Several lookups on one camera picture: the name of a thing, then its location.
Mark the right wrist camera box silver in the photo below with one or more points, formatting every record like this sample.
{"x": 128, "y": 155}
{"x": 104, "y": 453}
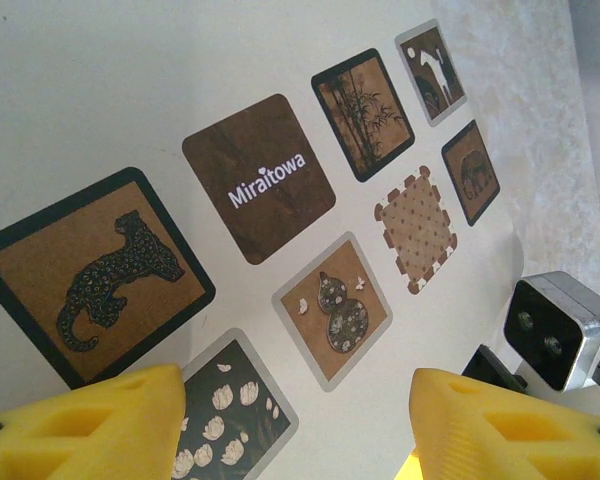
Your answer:
{"x": 545, "y": 330}

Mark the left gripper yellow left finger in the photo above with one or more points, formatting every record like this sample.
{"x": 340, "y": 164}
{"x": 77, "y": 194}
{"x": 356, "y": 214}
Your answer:
{"x": 80, "y": 440}

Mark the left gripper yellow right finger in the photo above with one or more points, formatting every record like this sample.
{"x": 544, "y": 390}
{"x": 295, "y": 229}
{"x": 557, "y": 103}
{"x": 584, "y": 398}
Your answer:
{"x": 505, "y": 440}

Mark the white box with picture tiles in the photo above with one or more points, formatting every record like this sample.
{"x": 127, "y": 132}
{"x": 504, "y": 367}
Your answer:
{"x": 130, "y": 100}

